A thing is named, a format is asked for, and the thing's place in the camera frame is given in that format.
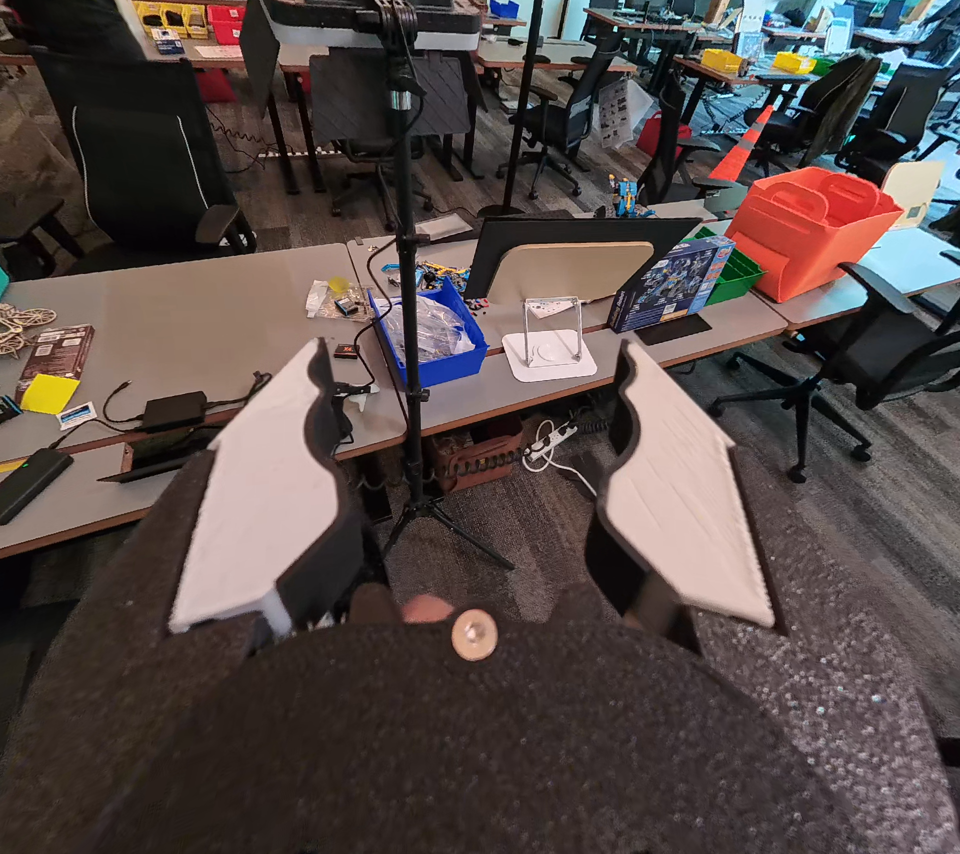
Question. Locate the laminated picture sheet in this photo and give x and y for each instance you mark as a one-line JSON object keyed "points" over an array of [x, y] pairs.
{"points": [[616, 111]]}

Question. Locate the black swivel chair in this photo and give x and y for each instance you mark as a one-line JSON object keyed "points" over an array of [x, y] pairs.
{"points": [[559, 119]]}

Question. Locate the blue plastic bin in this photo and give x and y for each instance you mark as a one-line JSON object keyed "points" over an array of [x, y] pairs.
{"points": [[450, 370]]}

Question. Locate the bundle of clear plastic bags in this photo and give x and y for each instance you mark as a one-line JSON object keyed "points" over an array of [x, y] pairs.
{"points": [[435, 333]]}

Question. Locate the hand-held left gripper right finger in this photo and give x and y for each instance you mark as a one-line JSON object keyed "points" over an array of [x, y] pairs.
{"points": [[690, 509]]}

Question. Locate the blue black toy robot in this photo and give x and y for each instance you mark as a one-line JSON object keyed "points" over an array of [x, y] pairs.
{"points": [[622, 198]]}

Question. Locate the black power adapter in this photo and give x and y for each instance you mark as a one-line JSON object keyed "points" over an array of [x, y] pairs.
{"points": [[174, 410]]}

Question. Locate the black chair white piping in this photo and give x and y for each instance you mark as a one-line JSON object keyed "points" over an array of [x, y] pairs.
{"points": [[142, 149]]}

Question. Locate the orange traffic cone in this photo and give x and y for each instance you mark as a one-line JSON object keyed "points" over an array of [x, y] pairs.
{"points": [[742, 145]]}

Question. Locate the wooden bicycle model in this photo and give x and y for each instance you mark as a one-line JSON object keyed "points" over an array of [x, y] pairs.
{"points": [[22, 329]]}

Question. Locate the beige rounded board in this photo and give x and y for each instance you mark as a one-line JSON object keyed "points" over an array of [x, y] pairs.
{"points": [[570, 273]]}

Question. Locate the grey flat pad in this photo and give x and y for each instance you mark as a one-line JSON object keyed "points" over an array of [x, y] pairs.
{"points": [[444, 225]]}

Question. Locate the dark printed kit box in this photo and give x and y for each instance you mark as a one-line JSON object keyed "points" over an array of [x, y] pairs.
{"points": [[667, 288]]}

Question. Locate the red parts bin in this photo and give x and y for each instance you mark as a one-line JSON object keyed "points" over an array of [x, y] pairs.
{"points": [[226, 25]]}

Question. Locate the long white power strip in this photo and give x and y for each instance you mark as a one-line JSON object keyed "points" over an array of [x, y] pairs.
{"points": [[300, 151]]}

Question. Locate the clear plastic bag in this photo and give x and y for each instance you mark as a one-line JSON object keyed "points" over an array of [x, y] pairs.
{"points": [[322, 303]]}

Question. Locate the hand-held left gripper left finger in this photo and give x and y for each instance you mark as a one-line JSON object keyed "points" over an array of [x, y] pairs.
{"points": [[262, 516]]}

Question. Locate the small black orange box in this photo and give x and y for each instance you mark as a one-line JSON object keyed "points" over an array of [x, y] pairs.
{"points": [[346, 351]]}

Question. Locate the black power bank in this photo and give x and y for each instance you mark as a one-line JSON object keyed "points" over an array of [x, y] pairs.
{"points": [[34, 483]]}

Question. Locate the brown box under desk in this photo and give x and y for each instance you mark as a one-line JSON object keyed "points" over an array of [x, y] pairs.
{"points": [[480, 445]]}

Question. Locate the black chair olive jacket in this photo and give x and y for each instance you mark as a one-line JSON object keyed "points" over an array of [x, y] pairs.
{"points": [[825, 104]]}

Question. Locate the black packet blue edge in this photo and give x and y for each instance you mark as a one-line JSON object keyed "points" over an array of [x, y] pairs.
{"points": [[345, 306]]}

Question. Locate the brown printed box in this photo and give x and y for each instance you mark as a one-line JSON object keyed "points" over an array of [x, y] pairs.
{"points": [[56, 355]]}

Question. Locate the yellow parts bin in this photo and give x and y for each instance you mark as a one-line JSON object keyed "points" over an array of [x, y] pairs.
{"points": [[176, 20], [721, 59]]}

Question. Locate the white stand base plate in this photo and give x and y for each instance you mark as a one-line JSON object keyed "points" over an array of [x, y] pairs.
{"points": [[551, 363]]}

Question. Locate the red storage bin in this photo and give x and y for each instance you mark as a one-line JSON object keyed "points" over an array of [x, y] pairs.
{"points": [[214, 85]]}

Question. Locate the pile of toy building parts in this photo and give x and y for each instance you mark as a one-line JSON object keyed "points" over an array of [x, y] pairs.
{"points": [[435, 276]]}

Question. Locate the yellow paper note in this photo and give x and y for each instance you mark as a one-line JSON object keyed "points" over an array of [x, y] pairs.
{"points": [[49, 394]]}

